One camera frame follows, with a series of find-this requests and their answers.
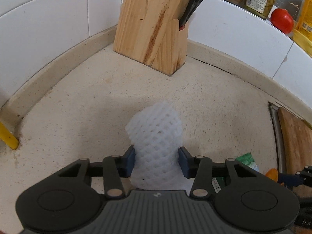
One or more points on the yellow gas pipe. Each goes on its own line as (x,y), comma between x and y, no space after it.
(8,138)

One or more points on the wooden knife block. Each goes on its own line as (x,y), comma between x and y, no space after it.
(148,31)

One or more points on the red tomato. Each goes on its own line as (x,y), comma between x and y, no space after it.
(282,20)

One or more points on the orange peel piece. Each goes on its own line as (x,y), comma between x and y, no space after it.
(273,174)

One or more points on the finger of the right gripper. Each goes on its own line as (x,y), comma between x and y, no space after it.
(303,177)

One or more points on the black kitchen scissors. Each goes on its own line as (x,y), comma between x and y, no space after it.
(195,2)

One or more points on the wooden cutting board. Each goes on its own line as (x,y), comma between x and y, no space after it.
(297,141)

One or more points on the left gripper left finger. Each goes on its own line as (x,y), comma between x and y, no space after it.
(117,167)

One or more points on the yellow dish soap bottle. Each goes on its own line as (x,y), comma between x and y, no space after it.
(302,32)

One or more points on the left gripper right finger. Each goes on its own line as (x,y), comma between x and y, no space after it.
(198,168)

